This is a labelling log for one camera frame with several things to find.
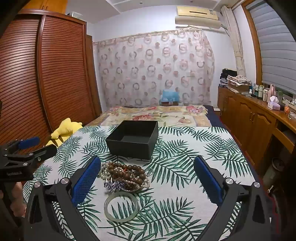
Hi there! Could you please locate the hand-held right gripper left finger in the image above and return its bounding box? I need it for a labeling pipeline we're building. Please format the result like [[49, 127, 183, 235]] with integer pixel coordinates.
[[23, 156, 102, 241]]

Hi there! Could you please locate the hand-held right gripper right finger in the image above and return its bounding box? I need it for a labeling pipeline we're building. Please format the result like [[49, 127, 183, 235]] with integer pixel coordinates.
[[193, 156, 272, 241]]

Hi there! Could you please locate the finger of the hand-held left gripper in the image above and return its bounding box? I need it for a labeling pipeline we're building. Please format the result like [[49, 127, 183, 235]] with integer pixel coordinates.
[[23, 145, 58, 168], [9, 136, 40, 151]]

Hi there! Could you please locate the white pearl necklace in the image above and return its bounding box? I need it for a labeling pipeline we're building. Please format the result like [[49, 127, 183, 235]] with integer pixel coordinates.
[[98, 161, 151, 190]]

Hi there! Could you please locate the purple bow ornament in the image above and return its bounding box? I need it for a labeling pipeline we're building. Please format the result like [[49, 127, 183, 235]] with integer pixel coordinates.
[[104, 181, 125, 192]]

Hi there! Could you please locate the brown wooden bead bracelet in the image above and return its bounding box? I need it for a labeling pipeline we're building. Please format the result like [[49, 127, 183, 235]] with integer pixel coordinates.
[[109, 162, 149, 186]]

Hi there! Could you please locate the black box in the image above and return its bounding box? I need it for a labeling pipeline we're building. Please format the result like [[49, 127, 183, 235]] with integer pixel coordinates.
[[106, 120, 159, 160]]

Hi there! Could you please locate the pale green jade bangle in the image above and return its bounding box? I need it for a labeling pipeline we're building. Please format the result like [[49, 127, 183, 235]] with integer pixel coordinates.
[[104, 192, 139, 223]]

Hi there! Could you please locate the person's left hand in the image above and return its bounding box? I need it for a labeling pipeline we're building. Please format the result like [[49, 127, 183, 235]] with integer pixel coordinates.
[[11, 181, 26, 215]]

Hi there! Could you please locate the green leaf print cloth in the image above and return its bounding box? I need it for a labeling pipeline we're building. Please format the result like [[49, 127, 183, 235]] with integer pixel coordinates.
[[23, 126, 259, 241]]

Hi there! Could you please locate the yellow plush toy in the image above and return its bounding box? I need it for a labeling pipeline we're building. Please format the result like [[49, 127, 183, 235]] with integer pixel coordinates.
[[45, 118, 83, 147]]

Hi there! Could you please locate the navy bed sheet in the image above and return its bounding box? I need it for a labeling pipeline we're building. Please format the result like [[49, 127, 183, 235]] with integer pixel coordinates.
[[202, 105, 234, 137]]

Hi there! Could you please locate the dark round pot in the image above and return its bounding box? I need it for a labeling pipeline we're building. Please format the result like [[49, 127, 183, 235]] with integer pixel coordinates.
[[271, 157, 287, 174]]

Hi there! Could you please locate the long wooden cabinet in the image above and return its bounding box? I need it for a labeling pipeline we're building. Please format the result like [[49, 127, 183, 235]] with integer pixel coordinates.
[[217, 86, 296, 176]]

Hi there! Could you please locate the brown louvered wardrobe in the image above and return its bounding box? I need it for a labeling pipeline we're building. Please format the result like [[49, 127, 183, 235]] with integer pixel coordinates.
[[0, 11, 102, 160]]

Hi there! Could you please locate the floral blanket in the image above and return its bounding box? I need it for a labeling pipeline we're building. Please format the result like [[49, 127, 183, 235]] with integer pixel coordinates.
[[84, 105, 212, 127]]

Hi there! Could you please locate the blue plush toy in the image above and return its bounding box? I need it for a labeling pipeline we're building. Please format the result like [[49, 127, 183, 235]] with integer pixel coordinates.
[[162, 89, 180, 102]]

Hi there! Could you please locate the cardboard box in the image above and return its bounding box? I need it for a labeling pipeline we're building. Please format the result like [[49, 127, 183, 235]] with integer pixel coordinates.
[[228, 85, 251, 93]]

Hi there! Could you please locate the tissue box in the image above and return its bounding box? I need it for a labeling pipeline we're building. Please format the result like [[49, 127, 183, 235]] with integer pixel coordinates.
[[267, 95, 281, 110]]

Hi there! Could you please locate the row of cosmetic bottles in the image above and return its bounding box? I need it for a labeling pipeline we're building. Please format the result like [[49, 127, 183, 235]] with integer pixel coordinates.
[[251, 83, 270, 100]]

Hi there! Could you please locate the folded floral fabric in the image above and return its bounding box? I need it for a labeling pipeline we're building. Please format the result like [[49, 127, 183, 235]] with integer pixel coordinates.
[[227, 75, 252, 87]]

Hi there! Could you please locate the pile of dark clothes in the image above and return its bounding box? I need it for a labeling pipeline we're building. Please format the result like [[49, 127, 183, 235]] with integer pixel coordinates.
[[220, 68, 238, 85]]

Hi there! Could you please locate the circle print sheer curtain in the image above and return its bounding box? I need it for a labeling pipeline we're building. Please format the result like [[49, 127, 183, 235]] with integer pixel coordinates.
[[92, 29, 214, 108]]

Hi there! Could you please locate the tied lace curtain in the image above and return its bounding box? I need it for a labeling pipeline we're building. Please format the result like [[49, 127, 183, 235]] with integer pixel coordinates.
[[221, 6, 247, 77]]

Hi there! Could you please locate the wooden overhead cabinet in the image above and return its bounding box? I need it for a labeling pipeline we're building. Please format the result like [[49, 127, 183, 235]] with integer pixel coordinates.
[[21, 0, 68, 14]]

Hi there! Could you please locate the grey window blind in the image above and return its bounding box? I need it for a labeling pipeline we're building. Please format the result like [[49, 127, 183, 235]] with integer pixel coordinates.
[[246, 0, 296, 95]]

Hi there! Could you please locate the wooden window frame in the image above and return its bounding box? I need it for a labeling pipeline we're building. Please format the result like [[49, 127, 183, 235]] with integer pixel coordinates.
[[240, 2, 264, 86]]

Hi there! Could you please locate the wall air conditioner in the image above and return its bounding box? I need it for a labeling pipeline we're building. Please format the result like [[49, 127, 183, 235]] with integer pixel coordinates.
[[174, 6, 228, 30]]

